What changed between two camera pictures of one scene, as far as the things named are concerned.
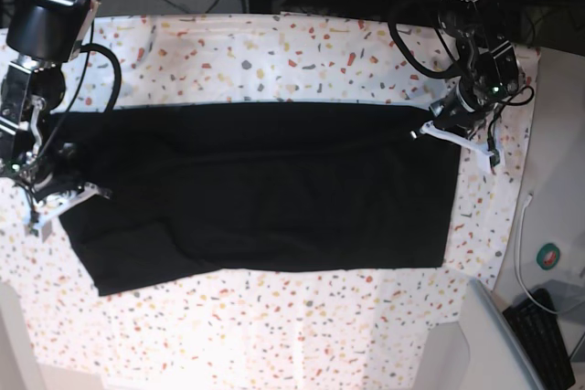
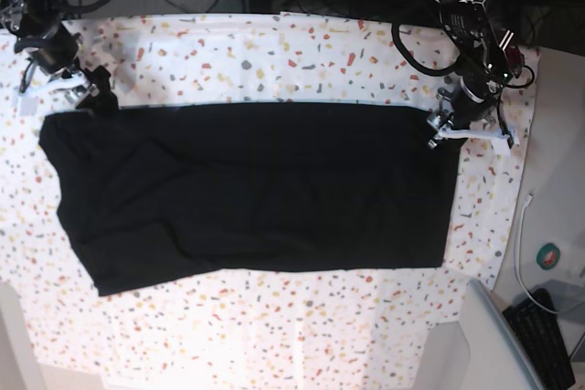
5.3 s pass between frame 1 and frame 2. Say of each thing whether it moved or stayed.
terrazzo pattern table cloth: stayed
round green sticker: stayed
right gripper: moved
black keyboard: stayed
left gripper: moved
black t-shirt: stayed
